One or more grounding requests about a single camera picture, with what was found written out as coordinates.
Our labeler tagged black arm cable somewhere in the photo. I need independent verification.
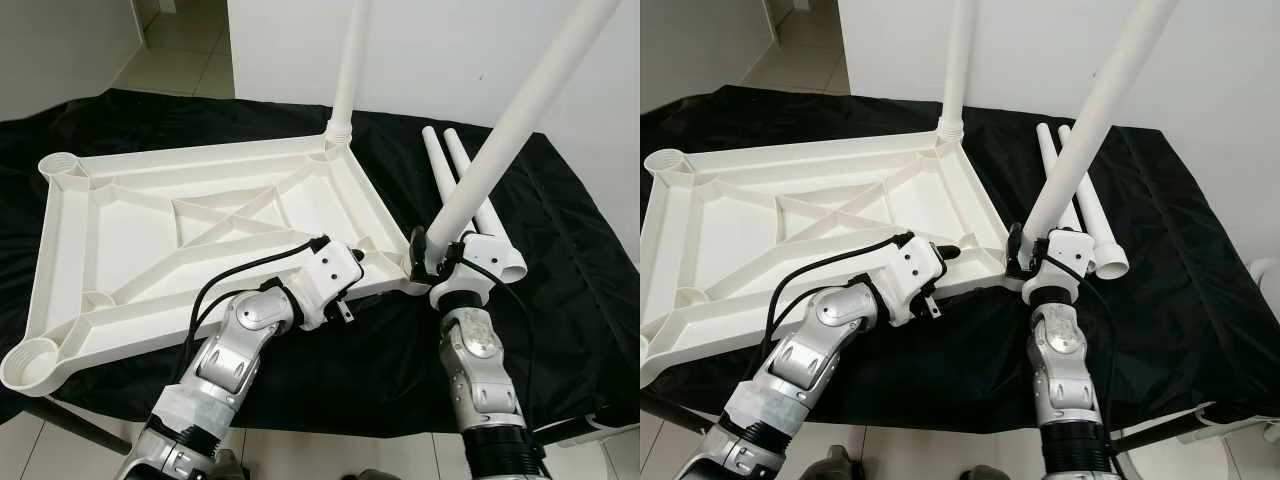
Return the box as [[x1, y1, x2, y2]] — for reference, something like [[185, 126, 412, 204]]
[[178, 235, 331, 386], [762, 232, 913, 366], [455, 255, 539, 441], [1045, 252, 1121, 446]]

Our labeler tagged white floor fan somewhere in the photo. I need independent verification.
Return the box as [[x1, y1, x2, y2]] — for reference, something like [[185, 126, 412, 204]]
[[1248, 258, 1280, 297]]

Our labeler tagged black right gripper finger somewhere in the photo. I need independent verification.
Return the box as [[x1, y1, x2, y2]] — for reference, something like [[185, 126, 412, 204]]
[[408, 226, 433, 283], [1005, 222, 1031, 279]]

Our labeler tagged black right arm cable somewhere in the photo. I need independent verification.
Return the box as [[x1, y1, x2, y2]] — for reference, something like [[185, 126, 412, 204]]
[[455, 255, 539, 441], [1045, 252, 1121, 446]]

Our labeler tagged black cloth table cover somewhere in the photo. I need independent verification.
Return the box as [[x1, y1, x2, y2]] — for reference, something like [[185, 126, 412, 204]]
[[0, 88, 640, 438], [640, 85, 1266, 431]]

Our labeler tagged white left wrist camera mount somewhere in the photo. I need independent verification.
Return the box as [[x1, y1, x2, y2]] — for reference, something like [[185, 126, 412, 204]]
[[290, 238, 366, 331], [870, 235, 951, 326]]

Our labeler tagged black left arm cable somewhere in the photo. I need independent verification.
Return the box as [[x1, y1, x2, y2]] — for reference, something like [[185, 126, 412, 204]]
[[762, 232, 913, 366], [178, 235, 331, 386]]

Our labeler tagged white plastic children table top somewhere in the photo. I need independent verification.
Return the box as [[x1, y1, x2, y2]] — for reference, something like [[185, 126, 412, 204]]
[[640, 128, 1026, 389], [0, 132, 431, 393]]

